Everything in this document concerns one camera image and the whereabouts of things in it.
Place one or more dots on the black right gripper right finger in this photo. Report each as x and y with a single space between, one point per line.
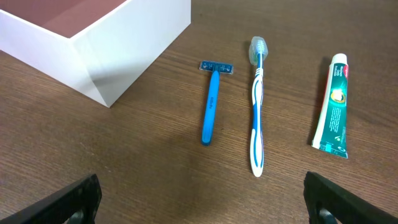
327 202

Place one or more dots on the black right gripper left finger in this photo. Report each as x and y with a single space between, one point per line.
75 203

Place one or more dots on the green white toothpaste tube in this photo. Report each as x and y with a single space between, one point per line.
330 134

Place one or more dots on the white box pink inside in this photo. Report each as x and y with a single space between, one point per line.
96 47

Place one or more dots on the blue white toothbrush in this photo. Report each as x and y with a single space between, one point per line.
257 54

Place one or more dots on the blue disposable razor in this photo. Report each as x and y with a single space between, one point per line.
216 69

